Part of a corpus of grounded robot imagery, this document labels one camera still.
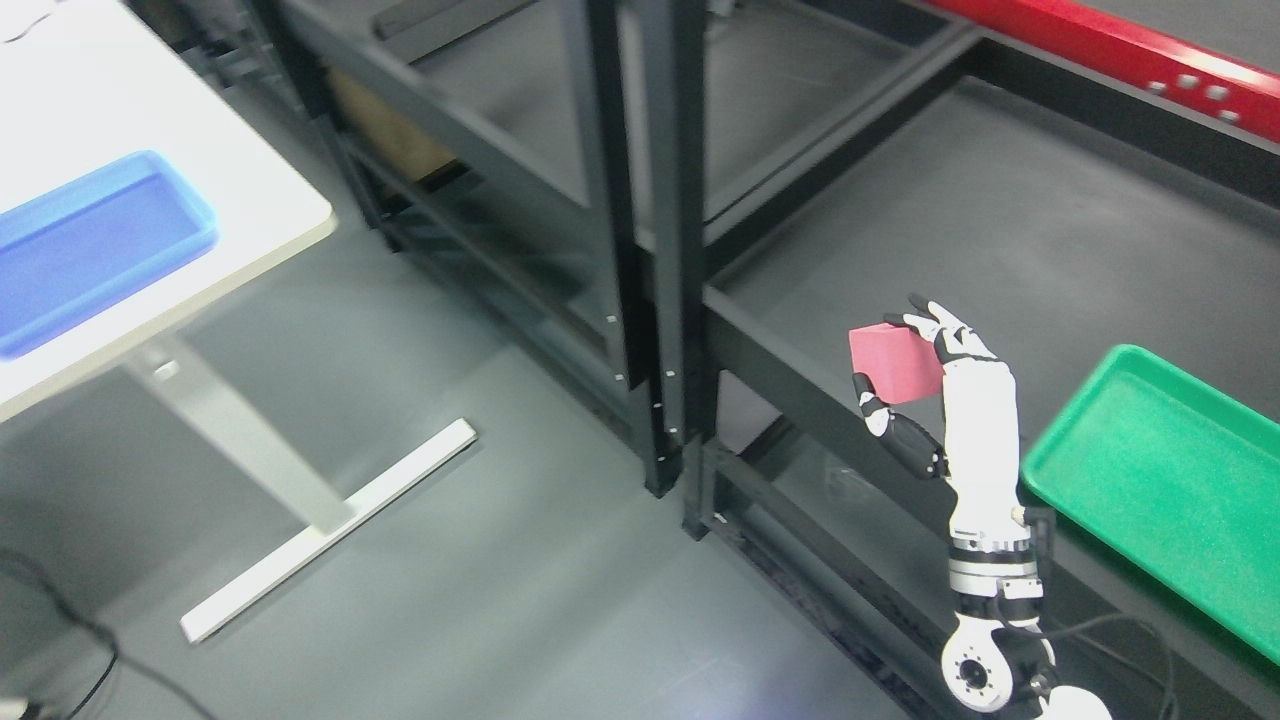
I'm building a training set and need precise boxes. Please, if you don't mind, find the pink block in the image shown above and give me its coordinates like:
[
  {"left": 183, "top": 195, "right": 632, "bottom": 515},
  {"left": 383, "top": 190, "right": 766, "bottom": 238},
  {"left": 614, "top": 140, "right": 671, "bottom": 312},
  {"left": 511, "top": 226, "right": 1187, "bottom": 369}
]
[{"left": 847, "top": 323, "right": 943, "bottom": 405}]

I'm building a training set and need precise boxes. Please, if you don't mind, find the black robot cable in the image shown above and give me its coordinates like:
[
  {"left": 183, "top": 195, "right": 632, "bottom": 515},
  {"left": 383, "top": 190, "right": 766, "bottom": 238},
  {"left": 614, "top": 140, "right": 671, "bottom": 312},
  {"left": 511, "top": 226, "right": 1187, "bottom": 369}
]
[{"left": 1030, "top": 505, "right": 1181, "bottom": 720}]

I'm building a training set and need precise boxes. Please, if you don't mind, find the black metal shelf left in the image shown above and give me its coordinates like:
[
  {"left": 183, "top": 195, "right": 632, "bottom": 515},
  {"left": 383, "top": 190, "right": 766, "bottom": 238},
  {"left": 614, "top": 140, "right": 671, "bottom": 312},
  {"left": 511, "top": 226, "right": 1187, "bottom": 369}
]
[{"left": 250, "top": 1, "right": 707, "bottom": 497}]

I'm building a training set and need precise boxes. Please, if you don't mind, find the white robot forearm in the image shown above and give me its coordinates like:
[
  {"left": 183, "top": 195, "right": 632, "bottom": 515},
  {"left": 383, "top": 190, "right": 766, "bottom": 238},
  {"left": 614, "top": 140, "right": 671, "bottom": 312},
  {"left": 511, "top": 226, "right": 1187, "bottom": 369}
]
[{"left": 940, "top": 509, "right": 1112, "bottom": 719}]

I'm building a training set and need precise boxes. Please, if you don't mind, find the cardboard box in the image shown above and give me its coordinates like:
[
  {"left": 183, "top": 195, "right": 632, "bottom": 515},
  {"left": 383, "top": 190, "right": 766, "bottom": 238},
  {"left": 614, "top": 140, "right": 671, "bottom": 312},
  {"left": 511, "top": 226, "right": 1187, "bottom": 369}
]
[{"left": 323, "top": 65, "right": 461, "bottom": 181}]

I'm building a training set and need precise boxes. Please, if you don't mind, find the white table with leg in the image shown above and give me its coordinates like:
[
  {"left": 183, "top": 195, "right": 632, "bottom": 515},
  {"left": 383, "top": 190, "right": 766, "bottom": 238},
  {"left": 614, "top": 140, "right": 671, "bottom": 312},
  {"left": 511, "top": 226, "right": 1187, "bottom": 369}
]
[{"left": 3, "top": 1, "right": 477, "bottom": 644}]

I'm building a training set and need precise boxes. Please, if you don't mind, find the red metal conveyor beam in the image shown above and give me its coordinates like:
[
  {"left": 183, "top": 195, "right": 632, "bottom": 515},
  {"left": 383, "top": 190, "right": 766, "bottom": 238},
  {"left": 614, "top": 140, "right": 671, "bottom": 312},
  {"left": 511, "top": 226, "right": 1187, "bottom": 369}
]
[{"left": 934, "top": 1, "right": 1279, "bottom": 141}]

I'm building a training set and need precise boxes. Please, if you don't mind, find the green plastic tray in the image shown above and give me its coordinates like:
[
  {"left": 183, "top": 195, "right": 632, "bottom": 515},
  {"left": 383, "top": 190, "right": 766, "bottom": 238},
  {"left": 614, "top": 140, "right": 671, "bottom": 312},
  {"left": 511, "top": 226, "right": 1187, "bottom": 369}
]
[{"left": 1021, "top": 345, "right": 1279, "bottom": 662}]

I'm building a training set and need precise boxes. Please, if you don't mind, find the black metal shelf right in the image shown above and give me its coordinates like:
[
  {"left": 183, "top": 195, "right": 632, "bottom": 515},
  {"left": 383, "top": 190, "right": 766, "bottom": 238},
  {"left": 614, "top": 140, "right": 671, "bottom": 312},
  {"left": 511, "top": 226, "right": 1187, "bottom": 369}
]
[{"left": 628, "top": 1, "right": 1277, "bottom": 717}]

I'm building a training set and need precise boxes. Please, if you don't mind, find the black metal shelf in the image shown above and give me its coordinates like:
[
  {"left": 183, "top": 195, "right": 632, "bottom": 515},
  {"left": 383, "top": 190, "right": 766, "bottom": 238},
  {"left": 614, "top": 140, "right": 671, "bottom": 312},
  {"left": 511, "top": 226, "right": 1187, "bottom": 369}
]
[
  {"left": 628, "top": 1, "right": 1277, "bottom": 717},
  {"left": 250, "top": 1, "right": 707, "bottom": 497}
]

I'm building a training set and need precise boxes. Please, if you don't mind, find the blue plastic tray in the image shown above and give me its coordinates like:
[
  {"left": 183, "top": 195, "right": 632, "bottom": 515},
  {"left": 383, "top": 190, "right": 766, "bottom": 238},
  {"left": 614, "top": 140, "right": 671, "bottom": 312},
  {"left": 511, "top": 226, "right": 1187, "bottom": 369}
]
[{"left": 1, "top": 149, "right": 220, "bottom": 361}]

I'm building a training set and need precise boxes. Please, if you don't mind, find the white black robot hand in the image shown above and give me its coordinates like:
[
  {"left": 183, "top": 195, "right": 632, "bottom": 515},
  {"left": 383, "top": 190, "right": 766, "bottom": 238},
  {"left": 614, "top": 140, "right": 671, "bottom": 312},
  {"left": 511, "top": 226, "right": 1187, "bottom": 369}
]
[{"left": 852, "top": 293, "right": 1030, "bottom": 550}]

